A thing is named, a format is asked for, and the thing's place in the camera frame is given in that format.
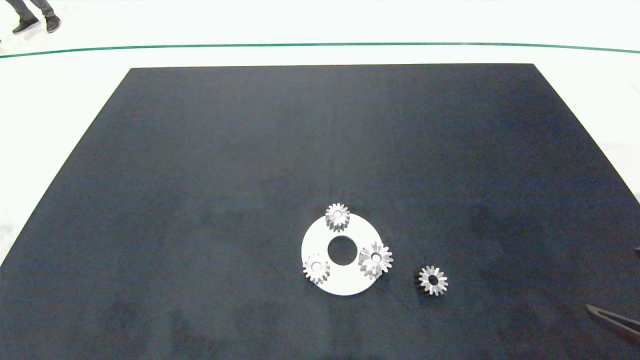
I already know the small steel gear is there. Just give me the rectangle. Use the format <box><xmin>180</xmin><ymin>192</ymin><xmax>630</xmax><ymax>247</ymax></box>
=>
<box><xmin>325</xmin><ymin>203</ymin><xmax>351</xmax><ymax>233</ymax></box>
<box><xmin>418</xmin><ymin>266</ymin><xmax>449</xmax><ymax>297</ymax></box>
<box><xmin>302</xmin><ymin>253</ymin><xmax>331</xmax><ymax>285</ymax></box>

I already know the large steel gear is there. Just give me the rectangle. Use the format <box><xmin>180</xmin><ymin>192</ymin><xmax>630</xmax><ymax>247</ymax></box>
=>
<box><xmin>358</xmin><ymin>241</ymin><xmax>394</xmax><ymax>279</ymax></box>

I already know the round white plate with pins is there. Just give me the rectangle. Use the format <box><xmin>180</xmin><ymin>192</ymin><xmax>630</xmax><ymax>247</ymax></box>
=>
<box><xmin>301</xmin><ymin>212</ymin><xmax>384</xmax><ymax>297</ymax></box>

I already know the dark rectangular mat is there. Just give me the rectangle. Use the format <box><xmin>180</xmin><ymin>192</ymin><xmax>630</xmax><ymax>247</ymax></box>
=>
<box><xmin>0</xmin><ymin>63</ymin><xmax>640</xmax><ymax>360</ymax></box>

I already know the person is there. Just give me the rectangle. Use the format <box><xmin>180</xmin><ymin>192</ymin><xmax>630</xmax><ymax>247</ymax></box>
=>
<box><xmin>5</xmin><ymin>0</ymin><xmax>62</xmax><ymax>35</ymax></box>

